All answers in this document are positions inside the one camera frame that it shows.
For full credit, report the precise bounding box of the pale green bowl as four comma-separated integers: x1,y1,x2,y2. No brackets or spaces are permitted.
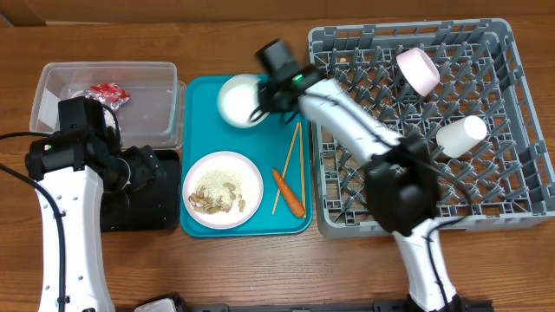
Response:
218,74,268,128

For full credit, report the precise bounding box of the white plate with food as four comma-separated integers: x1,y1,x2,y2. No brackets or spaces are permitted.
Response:
181,152,264,230

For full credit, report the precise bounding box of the red foil wrapper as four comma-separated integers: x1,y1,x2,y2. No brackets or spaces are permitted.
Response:
83,82,131,111

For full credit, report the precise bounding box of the pink bowl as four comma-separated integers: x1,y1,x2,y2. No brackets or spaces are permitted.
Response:
396,48,440,96

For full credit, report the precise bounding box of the white cup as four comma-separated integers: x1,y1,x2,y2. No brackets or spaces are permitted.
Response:
436,115,487,158

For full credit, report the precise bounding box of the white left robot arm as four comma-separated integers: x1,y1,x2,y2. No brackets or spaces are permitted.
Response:
25,96,166,311

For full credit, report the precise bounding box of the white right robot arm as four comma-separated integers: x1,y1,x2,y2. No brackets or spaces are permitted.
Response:
256,40,460,311

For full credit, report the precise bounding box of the grey dishwasher rack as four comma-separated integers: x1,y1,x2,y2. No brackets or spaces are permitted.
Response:
308,18,554,231

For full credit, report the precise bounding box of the right wooden chopstick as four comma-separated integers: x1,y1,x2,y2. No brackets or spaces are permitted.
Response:
298,122,306,218

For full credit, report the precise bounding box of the wooden chopstick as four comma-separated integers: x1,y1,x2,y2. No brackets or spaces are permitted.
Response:
298,122,306,218
272,122,301,215

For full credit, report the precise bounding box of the black tray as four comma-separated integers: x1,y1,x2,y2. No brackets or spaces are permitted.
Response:
101,150,181,232

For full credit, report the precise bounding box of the left wooden chopstick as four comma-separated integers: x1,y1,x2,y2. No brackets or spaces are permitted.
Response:
272,122,301,215

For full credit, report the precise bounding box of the clear plastic bin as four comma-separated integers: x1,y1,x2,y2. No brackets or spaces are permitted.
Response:
29,62,186,150

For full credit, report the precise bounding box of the teal serving tray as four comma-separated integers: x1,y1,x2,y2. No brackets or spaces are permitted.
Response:
180,75,314,238

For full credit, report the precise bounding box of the orange carrot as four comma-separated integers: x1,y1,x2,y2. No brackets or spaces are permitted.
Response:
272,169,306,218

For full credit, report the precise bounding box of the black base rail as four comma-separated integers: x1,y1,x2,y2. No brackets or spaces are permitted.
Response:
134,292,495,312

